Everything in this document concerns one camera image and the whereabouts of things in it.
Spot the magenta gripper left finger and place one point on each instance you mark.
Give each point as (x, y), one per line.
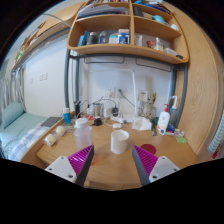
(75, 167)

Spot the light green pillow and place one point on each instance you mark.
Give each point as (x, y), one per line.
(13, 111)

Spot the white pump lotion bottle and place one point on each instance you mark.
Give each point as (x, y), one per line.
(163, 121)

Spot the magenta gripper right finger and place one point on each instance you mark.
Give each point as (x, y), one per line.
(151, 168)

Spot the bed with checkered blanket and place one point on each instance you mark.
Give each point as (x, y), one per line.
(18, 136)

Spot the dark tablet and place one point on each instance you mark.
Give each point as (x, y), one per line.
(50, 121)

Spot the steel thermos mug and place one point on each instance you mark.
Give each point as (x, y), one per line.
(98, 109)

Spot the small blue capped bottle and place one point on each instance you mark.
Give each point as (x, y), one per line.
(66, 116)

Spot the white earbuds case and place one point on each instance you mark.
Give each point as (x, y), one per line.
(117, 125)

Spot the clear plastic bottle white cap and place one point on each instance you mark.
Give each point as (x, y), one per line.
(82, 133)

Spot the wooden wall shelf unit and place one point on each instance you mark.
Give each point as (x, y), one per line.
(143, 20)

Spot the groot figurine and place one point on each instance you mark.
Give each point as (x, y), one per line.
(149, 105)

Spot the bag of round buns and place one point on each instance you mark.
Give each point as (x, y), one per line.
(52, 138)

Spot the black small box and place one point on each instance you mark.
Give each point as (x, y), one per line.
(97, 121)

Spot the green small item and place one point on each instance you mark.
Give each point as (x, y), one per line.
(181, 140)

